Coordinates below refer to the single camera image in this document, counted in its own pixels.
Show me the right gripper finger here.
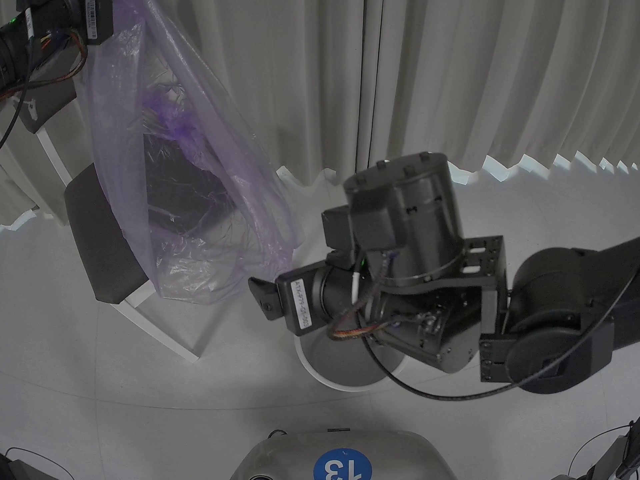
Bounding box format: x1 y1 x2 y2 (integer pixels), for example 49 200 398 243
248 277 284 322

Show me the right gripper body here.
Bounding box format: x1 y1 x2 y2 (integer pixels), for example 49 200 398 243
275 260 372 338

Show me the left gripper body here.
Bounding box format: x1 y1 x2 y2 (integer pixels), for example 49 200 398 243
27 0 127 55

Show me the purple plastic bag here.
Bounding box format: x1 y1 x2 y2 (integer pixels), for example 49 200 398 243
75 0 305 308

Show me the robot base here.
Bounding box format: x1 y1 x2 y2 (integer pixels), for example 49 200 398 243
231 428 456 480

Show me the white trash bin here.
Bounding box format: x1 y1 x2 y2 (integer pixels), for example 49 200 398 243
294 325 410 393

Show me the beige curtain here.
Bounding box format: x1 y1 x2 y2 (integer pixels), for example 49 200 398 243
0 0 373 229
367 0 640 184

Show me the dark grey white chair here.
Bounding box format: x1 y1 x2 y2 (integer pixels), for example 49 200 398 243
11 43 293 361

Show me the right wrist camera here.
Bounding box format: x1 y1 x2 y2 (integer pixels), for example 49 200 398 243
322 205 361 269

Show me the black cable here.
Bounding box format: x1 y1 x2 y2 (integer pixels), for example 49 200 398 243
357 263 640 400

